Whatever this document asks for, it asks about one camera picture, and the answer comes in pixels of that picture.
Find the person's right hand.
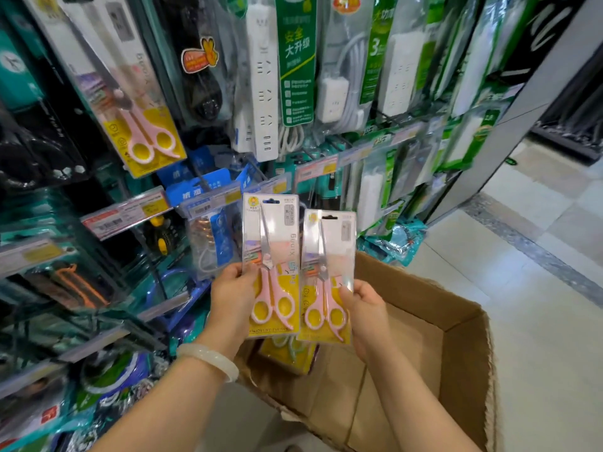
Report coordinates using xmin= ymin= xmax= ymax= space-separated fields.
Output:
xmin=339 ymin=280 xmax=395 ymax=364

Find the person's left hand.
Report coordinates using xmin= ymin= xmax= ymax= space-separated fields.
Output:
xmin=203 ymin=262 xmax=260 ymax=357

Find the person's right forearm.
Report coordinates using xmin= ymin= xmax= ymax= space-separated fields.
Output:
xmin=364 ymin=342 xmax=482 ymax=452

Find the person's left forearm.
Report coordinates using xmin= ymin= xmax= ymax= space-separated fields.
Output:
xmin=90 ymin=346 xmax=237 ymax=452

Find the blue header hook pack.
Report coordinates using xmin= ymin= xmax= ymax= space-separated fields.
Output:
xmin=165 ymin=168 xmax=246 ymax=281

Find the teal plastic packet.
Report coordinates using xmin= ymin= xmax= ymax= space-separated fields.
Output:
xmin=356 ymin=219 xmax=428 ymax=269

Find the clear price tag holder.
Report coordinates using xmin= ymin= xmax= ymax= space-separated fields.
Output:
xmin=178 ymin=181 xmax=244 ymax=220

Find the yellow scissors pack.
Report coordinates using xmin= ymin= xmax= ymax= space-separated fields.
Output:
xmin=257 ymin=336 xmax=322 ymax=375

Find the yellow black screwdriver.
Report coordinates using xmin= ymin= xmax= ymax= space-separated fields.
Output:
xmin=141 ymin=215 xmax=182 ymax=259

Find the white jade bangle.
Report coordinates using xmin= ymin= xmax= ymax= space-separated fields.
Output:
xmin=176 ymin=343 xmax=240 ymax=384

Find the brown cardboard box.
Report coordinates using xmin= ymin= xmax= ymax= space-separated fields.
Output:
xmin=235 ymin=251 xmax=498 ymax=452

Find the small white power strip pack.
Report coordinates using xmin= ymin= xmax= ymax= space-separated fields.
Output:
xmin=354 ymin=149 xmax=402 ymax=232

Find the white yellow price tag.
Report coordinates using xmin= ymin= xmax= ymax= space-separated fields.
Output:
xmin=80 ymin=186 xmax=172 ymax=241

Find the orange utility knife pack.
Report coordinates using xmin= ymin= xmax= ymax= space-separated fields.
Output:
xmin=21 ymin=259 xmax=121 ymax=318

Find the long white power strip pack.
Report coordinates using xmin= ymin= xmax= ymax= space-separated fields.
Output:
xmin=232 ymin=0 xmax=318 ymax=164

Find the black power strip pack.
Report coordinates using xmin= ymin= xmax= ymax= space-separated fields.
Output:
xmin=153 ymin=0 xmax=236 ymax=130

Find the large pink scissors pack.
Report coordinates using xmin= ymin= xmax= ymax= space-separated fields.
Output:
xmin=21 ymin=0 xmax=188 ymax=180

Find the wide white power strip pack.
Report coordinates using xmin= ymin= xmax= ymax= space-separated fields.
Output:
xmin=360 ymin=0 xmax=435 ymax=122

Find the row of green-white socket packs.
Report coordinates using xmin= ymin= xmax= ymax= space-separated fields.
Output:
xmin=424 ymin=0 xmax=535 ymax=174

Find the dark display shelf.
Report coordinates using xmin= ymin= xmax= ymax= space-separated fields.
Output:
xmin=529 ymin=40 xmax=603 ymax=164

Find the price tag rail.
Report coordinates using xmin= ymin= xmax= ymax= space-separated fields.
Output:
xmin=293 ymin=121 xmax=426 ymax=193

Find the white power strip cable pack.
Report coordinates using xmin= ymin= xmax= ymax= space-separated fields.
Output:
xmin=315 ymin=0 xmax=378 ymax=135

